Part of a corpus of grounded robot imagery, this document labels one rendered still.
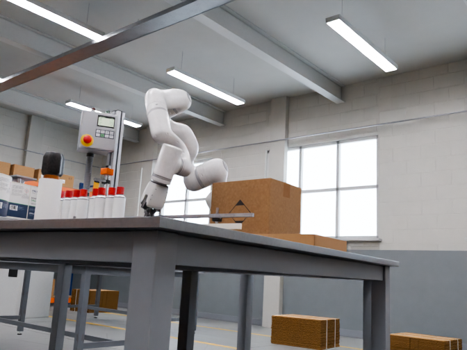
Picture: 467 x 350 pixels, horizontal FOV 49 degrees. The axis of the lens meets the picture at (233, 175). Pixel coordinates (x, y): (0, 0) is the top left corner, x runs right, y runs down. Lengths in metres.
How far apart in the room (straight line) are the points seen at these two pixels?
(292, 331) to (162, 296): 5.14
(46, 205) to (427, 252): 5.67
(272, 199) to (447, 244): 5.16
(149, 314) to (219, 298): 7.91
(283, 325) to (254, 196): 4.19
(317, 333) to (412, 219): 2.19
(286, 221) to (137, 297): 1.19
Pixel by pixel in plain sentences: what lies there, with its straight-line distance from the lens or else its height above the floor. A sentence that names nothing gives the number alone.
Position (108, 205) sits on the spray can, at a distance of 2.25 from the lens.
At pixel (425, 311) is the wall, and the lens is 7.08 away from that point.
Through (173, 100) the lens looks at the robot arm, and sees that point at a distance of 2.36.
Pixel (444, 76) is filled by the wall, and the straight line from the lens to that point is 7.52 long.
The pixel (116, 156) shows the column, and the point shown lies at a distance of 2.51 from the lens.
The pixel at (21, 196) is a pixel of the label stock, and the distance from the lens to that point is 2.29.
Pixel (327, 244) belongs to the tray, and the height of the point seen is 0.85.
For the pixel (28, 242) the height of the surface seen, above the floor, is 0.78.
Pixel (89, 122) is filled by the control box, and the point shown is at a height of 1.41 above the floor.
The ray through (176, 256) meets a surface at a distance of 1.01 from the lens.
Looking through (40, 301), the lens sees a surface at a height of 0.24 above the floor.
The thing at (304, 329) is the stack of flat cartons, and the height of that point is 0.20.
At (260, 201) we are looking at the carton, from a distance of 2.00.
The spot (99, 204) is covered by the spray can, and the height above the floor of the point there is 1.01.
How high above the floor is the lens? 0.73
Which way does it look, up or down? 11 degrees up
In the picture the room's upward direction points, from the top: 3 degrees clockwise
